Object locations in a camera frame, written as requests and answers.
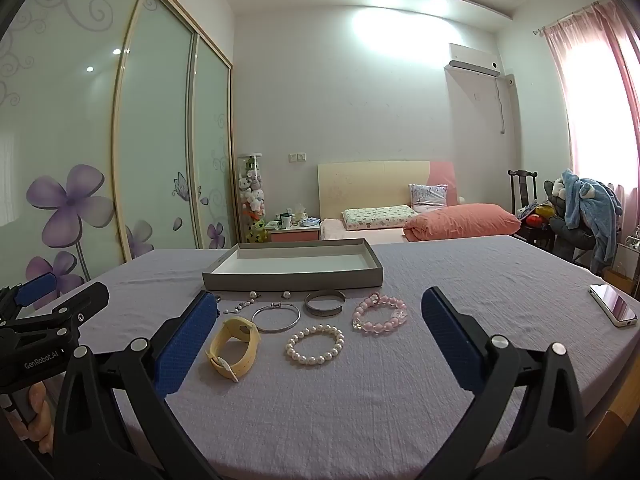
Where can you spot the smartphone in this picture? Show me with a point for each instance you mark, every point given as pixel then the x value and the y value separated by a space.
pixel 612 305

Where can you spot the floral sliding door wardrobe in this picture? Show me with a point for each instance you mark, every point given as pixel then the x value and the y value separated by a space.
pixel 150 135

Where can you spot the bed with pink sheet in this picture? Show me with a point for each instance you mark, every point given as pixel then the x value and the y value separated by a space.
pixel 335 230

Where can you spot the colourful toys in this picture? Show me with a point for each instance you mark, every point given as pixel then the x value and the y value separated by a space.
pixel 537 215

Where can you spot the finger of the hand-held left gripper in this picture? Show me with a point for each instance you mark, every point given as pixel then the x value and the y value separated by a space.
pixel 37 287
pixel 80 305

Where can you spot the dark wooden chair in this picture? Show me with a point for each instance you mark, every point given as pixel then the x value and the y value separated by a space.
pixel 522 185

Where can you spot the grey chair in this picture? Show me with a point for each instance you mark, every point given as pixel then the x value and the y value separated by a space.
pixel 570 235

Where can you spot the small lilac pillow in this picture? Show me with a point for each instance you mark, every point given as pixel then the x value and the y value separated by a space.
pixel 427 195

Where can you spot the pink and white nightstand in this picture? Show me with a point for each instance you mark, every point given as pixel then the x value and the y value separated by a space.
pixel 295 235

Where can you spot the curtain rod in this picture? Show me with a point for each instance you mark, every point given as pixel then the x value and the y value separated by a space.
pixel 555 22

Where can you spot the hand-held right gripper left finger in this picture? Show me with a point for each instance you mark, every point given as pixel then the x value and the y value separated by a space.
pixel 185 345

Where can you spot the folded pink quilt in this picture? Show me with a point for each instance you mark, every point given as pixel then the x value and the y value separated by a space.
pixel 460 222

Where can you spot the white air conditioner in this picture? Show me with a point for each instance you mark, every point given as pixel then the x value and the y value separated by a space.
pixel 475 57

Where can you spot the blue plush garment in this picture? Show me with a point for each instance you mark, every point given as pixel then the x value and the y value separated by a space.
pixel 600 210

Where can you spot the white mug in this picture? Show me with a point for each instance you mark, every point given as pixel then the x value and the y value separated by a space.
pixel 285 220

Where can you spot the yellow wide bangle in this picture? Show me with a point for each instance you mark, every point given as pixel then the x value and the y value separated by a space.
pixel 246 357

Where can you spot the clear tube of plush toys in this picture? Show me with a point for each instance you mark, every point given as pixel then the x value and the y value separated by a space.
pixel 251 195

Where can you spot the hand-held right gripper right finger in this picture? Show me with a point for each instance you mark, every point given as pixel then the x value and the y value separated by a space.
pixel 450 345

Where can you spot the grey cardboard tray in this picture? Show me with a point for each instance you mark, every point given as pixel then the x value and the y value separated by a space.
pixel 300 280

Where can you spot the purple tablecloth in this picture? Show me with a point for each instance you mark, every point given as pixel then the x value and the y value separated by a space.
pixel 350 410

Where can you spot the floral print pillow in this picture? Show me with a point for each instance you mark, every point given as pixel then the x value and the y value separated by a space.
pixel 375 217

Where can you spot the thin silver bangle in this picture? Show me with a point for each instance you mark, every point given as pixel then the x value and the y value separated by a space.
pixel 275 305

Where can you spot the wide metal bangle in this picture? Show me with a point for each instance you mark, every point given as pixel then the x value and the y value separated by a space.
pixel 325 311

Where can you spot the blue cloth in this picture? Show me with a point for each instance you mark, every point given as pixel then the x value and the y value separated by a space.
pixel 311 221

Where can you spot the white wall switch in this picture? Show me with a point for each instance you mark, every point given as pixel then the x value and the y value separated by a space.
pixel 297 157

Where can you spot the beige and pink headboard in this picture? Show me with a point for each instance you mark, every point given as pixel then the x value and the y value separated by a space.
pixel 365 185

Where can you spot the person's left hand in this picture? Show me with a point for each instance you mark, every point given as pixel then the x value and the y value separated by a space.
pixel 40 407

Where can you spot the white plush toy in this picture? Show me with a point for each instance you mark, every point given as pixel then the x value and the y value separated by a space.
pixel 557 188

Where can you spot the pink curtain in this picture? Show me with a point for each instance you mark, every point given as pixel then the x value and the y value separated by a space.
pixel 557 60

